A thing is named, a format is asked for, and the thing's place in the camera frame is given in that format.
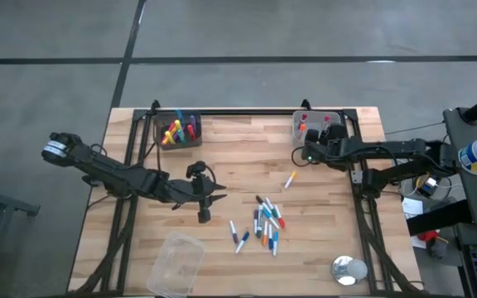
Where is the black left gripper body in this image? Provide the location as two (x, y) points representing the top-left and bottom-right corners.
(166, 176), (202, 205)

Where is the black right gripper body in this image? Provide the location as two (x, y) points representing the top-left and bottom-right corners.
(302, 137), (350, 167)

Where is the clear plastic bin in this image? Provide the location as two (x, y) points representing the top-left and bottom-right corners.
(145, 231), (206, 298)

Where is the light grey plastic bin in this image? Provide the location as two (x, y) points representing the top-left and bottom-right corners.
(291, 109), (344, 149)

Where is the dark grey plastic bin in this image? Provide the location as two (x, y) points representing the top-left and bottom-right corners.
(152, 108), (204, 151)

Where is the yellow cap white marker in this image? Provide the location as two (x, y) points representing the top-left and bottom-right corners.
(283, 170), (298, 190)

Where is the red cap white marker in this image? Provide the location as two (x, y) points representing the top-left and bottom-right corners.
(273, 204), (287, 229)

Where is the white paper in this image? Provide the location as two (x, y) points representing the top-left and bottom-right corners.
(401, 197), (425, 221)

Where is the red object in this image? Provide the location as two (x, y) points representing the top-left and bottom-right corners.
(417, 229), (439, 244)

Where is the black desk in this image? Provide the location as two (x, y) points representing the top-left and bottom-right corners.
(443, 106), (477, 231)

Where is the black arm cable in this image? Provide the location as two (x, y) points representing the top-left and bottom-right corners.
(203, 164), (219, 185)
(291, 146), (312, 168)

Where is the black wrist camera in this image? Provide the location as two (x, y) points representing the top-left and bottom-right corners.
(191, 176), (208, 199)

